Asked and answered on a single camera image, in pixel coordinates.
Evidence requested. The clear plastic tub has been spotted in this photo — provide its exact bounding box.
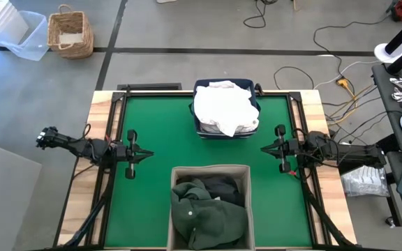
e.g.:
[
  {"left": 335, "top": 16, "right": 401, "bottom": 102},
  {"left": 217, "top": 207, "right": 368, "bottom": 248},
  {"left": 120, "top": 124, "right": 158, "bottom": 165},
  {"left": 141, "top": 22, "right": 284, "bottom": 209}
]
[{"left": 0, "top": 10, "right": 50, "bottom": 62}]

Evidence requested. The white black tower fan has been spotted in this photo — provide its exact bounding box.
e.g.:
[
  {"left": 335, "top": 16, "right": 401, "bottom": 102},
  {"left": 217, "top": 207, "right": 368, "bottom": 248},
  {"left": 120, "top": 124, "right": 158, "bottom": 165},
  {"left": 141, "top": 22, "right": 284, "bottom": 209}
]
[{"left": 373, "top": 15, "right": 402, "bottom": 64}]

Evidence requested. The white lace garment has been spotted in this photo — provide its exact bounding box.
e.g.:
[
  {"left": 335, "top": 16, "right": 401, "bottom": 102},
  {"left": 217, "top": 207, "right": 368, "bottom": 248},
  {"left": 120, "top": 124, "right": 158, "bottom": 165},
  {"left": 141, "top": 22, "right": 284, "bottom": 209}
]
[{"left": 193, "top": 84, "right": 260, "bottom": 137}]

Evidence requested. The long black floor cable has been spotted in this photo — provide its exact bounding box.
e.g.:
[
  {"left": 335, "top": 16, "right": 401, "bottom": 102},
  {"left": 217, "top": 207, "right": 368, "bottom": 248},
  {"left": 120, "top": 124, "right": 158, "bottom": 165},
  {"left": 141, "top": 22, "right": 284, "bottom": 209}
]
[{"left": 313, "top": 13, "right": 394, "bottom": 88}]

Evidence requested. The navy fabric bin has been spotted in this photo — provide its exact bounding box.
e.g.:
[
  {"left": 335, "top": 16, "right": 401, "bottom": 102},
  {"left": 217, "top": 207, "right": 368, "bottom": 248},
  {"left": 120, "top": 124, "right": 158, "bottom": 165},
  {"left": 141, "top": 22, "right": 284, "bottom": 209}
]
[{"left": 188, "top": 77, "right": 262, "bottom": 140}]

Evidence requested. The black puffy jacket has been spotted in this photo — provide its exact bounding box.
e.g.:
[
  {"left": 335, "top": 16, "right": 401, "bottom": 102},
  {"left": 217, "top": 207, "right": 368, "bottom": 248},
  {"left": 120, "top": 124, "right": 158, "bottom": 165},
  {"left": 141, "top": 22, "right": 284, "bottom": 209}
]
[{"left": 176, "top": 174, "right": 246, "bottom": 208}]

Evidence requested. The clear plastic bag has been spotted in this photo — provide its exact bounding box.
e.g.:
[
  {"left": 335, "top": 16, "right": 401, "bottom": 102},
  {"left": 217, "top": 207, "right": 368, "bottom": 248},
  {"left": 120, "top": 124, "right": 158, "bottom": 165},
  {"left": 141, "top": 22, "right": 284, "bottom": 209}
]
[{"left": 336, "top": 163, "right": 391, "bottom": 198}]

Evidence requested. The wicker basket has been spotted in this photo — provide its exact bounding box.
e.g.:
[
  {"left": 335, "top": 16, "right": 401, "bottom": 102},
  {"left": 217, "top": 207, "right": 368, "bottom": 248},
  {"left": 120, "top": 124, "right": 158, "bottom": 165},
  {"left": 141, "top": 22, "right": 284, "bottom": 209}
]
[{"left": 46, "top": 3, "right": 94, "bottom": 59}]

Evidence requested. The grey flat board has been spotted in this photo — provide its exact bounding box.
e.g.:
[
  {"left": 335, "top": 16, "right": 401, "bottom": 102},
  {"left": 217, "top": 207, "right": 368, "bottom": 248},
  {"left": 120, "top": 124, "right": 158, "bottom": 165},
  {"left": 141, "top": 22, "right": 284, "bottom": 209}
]
[{"left": 0, "top": 139, "right": 43, "bottom": 251}]

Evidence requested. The green table mat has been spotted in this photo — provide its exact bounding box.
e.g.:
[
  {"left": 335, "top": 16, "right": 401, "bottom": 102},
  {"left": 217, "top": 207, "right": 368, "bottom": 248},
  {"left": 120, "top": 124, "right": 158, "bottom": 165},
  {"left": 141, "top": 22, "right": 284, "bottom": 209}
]
[{"left": 103, "top": 93, "right": 313, "bottom": 248}]

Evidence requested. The beige fabric bin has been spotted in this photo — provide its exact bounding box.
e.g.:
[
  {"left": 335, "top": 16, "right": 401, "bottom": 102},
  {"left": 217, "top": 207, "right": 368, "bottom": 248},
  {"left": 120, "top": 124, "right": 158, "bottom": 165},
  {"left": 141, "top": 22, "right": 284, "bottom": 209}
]
[{"left": 166, "top": 164, "right": 257, "bottom": 251}]

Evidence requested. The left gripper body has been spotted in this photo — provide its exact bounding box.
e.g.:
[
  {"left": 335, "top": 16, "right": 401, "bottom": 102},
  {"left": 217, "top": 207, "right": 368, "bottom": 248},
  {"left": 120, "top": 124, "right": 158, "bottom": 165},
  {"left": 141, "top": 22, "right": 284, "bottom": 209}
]
[{"left": 114, "top": 129, "right": 140, "bottom": 180}]

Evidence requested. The grey side cart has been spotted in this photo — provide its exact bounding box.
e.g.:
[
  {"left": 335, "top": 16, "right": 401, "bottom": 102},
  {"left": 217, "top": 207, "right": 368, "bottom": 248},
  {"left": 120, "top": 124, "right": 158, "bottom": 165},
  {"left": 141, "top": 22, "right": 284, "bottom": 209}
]
[{"left": 371, "top": 62, "right": 402, "bottom": 241}]

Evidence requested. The dark green garment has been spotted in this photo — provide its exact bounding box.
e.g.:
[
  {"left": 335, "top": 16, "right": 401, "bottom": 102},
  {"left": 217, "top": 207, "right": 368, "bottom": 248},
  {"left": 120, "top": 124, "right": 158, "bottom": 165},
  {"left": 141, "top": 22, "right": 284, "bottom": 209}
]
[{"left": 170, "top": 178, "right": 249, "bottom": 251}]

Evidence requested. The black looped floor cable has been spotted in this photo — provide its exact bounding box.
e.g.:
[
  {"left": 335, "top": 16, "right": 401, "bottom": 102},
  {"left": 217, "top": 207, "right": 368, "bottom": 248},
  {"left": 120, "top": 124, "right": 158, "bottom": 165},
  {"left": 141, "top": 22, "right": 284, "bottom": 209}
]
[{"left": 243, "top": 0, "right": 278, "bottom": 29}]

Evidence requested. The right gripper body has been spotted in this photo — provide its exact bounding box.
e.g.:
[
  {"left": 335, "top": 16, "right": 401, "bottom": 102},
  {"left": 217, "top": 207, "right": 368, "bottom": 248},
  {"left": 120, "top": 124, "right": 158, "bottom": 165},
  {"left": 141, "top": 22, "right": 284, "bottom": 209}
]
[{"left": 274, "top": 124, "right": 300, "bottom": 174}]

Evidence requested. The black floor vent grille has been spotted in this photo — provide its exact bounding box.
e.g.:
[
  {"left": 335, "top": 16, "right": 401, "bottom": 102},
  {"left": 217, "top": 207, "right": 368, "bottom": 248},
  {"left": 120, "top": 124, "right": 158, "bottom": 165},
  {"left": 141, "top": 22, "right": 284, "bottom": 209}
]
[{"left": 117, "top": 82, "right": 183, "bottom": 91}]

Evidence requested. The black aluminium table frame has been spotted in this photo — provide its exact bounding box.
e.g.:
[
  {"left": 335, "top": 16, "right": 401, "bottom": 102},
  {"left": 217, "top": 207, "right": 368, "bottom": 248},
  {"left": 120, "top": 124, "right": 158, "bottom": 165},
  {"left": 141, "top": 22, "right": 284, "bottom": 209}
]
[{"left": 52, "top": 89, "right": 359, "bottom": 251}]

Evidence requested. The yellow floor cable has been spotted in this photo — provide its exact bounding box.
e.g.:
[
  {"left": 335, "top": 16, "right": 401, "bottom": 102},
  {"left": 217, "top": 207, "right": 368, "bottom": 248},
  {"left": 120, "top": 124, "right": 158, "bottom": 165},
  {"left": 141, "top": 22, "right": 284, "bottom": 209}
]
[{"left": 326, "top": 85, "right": 377, "bottom": 126}]

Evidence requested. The black arched floor cable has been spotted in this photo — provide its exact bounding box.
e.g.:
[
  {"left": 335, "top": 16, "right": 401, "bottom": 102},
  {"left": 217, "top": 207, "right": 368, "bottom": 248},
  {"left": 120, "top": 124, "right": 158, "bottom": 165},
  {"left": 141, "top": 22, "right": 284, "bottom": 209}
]
[{"left": 273, "top": 66, "right": 315, "bottom": 91}]

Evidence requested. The white floor cable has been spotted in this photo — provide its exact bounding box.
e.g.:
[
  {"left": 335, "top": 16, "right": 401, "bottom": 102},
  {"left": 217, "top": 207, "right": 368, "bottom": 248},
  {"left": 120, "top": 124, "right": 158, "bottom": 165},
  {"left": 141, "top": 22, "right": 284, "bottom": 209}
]
[{"left": 313, "top": 60, "right": 380, "bottom": 90}]

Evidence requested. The white paper sheet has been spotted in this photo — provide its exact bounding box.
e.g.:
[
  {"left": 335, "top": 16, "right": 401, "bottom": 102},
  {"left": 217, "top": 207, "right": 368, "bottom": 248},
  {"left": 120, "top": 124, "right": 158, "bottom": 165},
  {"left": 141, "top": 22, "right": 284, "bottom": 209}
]
[{"left": 59, "top": 33, "right": 83, "bottom": 45}]

